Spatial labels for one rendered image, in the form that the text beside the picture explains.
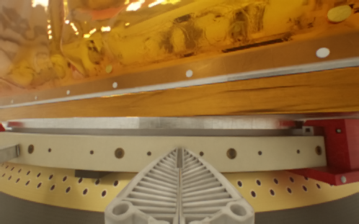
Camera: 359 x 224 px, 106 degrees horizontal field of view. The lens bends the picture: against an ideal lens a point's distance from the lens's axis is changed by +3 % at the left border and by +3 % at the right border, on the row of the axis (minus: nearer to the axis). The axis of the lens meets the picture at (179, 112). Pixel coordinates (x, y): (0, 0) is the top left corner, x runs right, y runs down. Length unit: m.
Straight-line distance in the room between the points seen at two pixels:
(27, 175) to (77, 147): 0.16
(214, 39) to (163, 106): 0.12
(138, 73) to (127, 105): 0.06
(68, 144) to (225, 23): 0.28
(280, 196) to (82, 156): 0.30
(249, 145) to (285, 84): 0.09
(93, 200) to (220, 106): 0.23
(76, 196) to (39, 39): 0.40
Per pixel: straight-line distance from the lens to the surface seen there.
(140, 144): 0.20
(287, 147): 0.26
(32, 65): 0.54
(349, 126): 0.32
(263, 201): 0.27
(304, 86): 0.21
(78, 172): 0.26
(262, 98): 0.20
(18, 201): 0.39
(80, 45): 0.35
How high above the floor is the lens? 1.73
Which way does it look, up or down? 6 degrees up
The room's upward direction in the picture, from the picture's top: straight up
